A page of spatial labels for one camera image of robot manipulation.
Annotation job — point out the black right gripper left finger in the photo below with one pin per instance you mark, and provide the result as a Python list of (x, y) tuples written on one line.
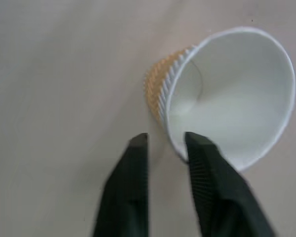
[(128, 192)]

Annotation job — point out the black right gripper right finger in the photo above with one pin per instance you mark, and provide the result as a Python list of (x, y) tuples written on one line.
[(219, 197)]

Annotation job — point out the orange ribbed paper cup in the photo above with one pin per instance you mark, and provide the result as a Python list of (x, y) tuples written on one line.
[(236, 93)]

